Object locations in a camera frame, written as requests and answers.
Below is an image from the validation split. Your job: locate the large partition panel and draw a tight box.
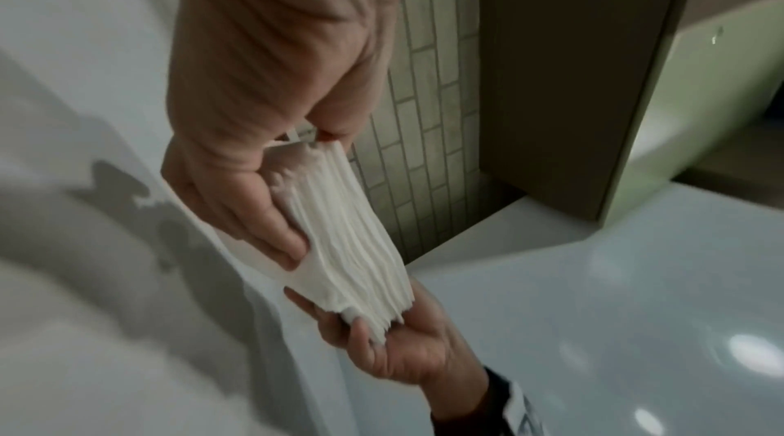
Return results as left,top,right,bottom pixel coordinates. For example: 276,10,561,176
477,0,713,224

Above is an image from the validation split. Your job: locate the right marker wristband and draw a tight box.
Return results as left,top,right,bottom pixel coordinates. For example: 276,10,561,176
430,365,546,436

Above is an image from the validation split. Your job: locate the person's right hand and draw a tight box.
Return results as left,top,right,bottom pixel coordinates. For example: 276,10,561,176
283,276,492,420

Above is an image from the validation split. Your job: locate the person's left hand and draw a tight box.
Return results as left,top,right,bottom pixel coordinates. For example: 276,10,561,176
160,0,406,273

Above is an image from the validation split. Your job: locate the stack of white napkins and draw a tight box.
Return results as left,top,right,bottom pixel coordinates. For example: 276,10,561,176
201,138,417,346

